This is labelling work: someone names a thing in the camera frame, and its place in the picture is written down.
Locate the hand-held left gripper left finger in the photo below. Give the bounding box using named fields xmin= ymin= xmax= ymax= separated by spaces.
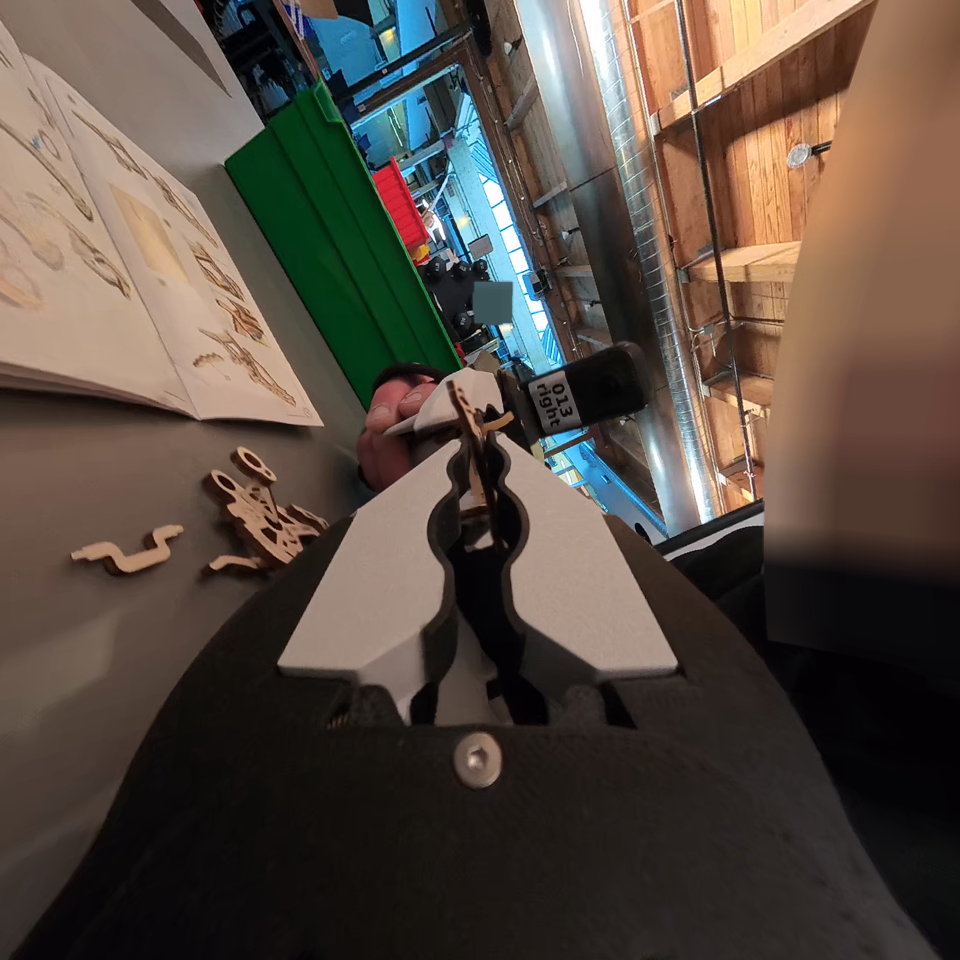
xmin=276 ymin=438 xmax=481 ymax=725

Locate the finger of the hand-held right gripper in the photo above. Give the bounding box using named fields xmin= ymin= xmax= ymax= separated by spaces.
xmin=386 ymin=367 xmax=505 ymax=438

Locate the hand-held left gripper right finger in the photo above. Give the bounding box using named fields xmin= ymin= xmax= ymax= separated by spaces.
xmin=487 ymin=433 xmax=680 ymax=725

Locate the wooden model axle assembly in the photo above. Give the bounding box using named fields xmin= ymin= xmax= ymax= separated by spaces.
xmin=446 ymin=378 xmax=516 ymax=556

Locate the wooden model side frame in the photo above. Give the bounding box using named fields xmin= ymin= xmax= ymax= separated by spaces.
xmin=201 ymin=447 xmax=331 ymax=579

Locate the person's right hand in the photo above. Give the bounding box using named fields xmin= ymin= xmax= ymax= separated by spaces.
xmin=357 ymin=362 xmax=451 ymax=492

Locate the black rack with round caps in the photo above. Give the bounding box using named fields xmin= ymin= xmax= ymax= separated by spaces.
xmin=416 ymin=255 xmax=496 ymax=339

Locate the black framed paper sign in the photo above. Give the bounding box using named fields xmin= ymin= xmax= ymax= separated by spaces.
xmin=656 ymin=498 xmax=766 ymax=560

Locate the green plastic bin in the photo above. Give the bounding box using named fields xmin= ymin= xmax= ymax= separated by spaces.
xmin=223 ymin=78 xmax=465 ymax=410

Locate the red plastic bin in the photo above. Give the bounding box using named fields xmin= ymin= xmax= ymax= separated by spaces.
xmin=371 ymin=156 xmax=432 ymax=264

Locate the zigzag wooden part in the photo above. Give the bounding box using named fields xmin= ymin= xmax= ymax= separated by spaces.
xmin=71 ymin=523 xmax=185 ymax=577

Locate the person's black sweater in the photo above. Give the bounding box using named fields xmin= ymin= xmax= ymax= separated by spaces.
xmin=667 ymin=525 xmax=960 ymax=960

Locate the black pole stand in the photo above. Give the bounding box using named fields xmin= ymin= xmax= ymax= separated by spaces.
xmin=337 ymin=22 xmax=492 ymax=110

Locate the open instruction booklet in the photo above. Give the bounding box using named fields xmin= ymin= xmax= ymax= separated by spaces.
xmin=0 ymin=18 xmax=324 ymax=429

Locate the silver ventilation duct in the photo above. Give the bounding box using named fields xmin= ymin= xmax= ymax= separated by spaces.
xmin=517 ymin=0 xmax=721 ymax=526

